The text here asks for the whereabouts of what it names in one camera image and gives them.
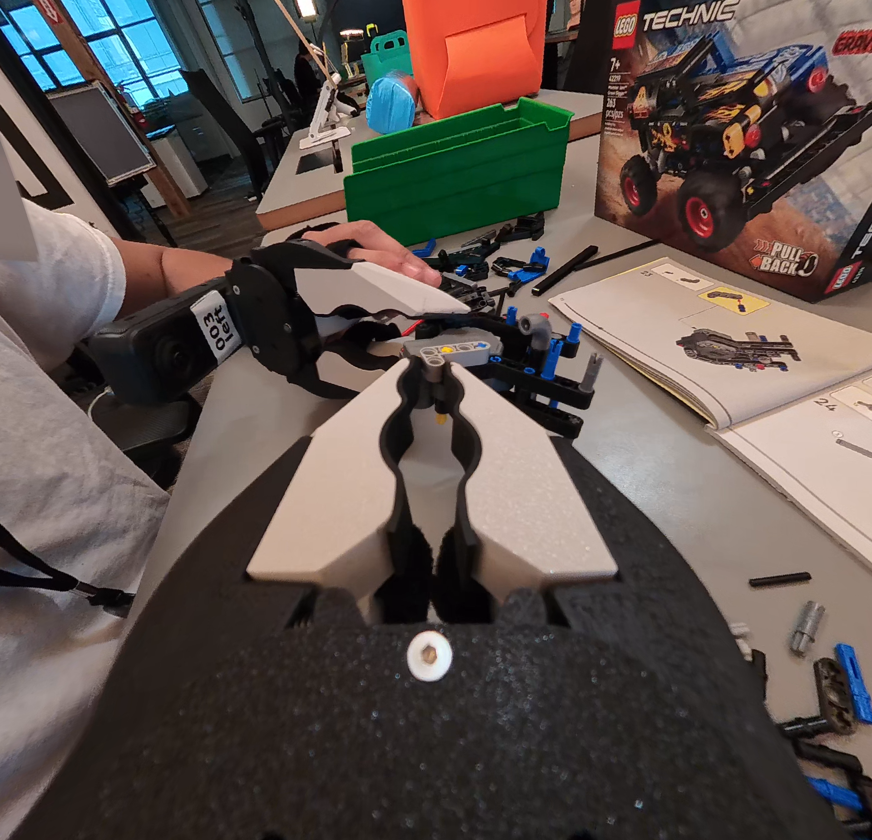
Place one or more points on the orange paper bag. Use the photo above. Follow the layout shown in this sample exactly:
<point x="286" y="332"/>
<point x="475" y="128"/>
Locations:
<point x="477" y="49"/>

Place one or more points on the bright studio lamp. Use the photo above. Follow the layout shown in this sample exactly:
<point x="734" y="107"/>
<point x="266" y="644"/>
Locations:
<point x="305" y="6"/>

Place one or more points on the blue thin beam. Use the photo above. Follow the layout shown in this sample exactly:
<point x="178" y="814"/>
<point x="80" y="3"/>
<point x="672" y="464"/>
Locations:
<point x="855" y="680"/>

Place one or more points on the black mesh chair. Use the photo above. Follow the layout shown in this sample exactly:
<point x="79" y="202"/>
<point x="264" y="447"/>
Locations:
<point x="225" y="124"/>

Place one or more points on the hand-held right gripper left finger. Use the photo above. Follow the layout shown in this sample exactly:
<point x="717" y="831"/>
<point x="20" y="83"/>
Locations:
<point x="327" y="506"/>

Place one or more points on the grey axle connector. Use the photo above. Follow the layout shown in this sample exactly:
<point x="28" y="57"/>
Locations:
<point x="807" y="625"/>

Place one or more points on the teal tote bag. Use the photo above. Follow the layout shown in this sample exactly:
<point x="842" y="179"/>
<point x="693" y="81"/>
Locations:
<point x="385" y="60"/>

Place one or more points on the window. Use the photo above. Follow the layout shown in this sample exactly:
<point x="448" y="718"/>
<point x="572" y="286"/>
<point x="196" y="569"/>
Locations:
<point x="129" y="43"/>

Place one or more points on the short black axle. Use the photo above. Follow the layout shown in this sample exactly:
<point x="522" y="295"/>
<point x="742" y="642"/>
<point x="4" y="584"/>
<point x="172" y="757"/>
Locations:
<point x="780" y="579"/>

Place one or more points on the long black beam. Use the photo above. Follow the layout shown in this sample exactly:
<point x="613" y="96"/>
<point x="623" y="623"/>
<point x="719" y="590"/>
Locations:
<point x="564" y="270"/>

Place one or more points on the scattered small brick pieces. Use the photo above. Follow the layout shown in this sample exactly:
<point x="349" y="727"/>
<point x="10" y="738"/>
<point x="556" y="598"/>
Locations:
<point x="831" y="761"/>

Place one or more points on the person's left forearm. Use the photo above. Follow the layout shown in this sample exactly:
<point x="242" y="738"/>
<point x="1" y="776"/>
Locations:
<point x="177" y="267"/>

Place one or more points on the pile of loose brick pieces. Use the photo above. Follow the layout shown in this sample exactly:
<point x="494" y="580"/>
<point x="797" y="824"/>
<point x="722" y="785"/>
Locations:
<point x="470" y="261"/>

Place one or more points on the monster truck set box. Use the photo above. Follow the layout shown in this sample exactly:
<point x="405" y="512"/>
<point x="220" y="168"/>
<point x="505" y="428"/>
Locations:
<point x="715" y="104"/>

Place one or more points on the white cabinet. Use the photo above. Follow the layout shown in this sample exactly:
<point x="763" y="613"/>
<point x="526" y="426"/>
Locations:
<point x="180" y="165"/>

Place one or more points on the wooden post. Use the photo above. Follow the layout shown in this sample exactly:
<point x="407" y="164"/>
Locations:
<point x="163" y="186"/>

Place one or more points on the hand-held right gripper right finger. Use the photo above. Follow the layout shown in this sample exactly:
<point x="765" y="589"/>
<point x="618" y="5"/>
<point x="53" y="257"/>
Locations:
<point x="538" y="506"/>

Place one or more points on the person's white t-shirt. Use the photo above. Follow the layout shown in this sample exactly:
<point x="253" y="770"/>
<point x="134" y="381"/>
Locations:
<point x="61" y="445"/>

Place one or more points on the black toy chassis assembly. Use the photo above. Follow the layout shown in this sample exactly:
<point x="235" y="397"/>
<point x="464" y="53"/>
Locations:
<point x="545" y="390"/>

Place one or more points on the thin black rod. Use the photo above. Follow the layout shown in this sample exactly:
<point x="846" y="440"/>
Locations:
<point x="623" y="254"/>

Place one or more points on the instruction booklet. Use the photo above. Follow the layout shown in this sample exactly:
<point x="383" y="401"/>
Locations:
<point x="647" y="315"/>

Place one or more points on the green plastic bin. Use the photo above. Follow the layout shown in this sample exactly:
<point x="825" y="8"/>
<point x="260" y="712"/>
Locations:
<point x="456" y="186"/>

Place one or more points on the dark grey short beam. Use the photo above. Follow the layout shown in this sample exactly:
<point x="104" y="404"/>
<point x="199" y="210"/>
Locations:
<point x="834" y="697"/>

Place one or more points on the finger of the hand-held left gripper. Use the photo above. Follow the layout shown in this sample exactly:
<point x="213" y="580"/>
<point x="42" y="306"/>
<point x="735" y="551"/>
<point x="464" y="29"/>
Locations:
<point x="347" y="329"/>
<point x="381" y="288"/>

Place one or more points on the blue wrapped roll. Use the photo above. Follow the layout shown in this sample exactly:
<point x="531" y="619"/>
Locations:
<point x="389" y="107"/>

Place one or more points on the dark framed board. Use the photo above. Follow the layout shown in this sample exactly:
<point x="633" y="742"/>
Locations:
<point x="102" y="131"/>

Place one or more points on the white stand with wooden board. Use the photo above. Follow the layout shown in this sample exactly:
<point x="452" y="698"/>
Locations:
<point x="327" y="128"/>

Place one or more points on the white small brick piece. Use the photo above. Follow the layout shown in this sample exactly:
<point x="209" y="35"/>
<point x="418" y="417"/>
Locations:
<point x="741" y="641"/>

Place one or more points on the person's left hand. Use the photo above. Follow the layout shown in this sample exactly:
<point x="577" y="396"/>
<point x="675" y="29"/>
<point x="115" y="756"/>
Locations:
<point x="388" y="247"/>

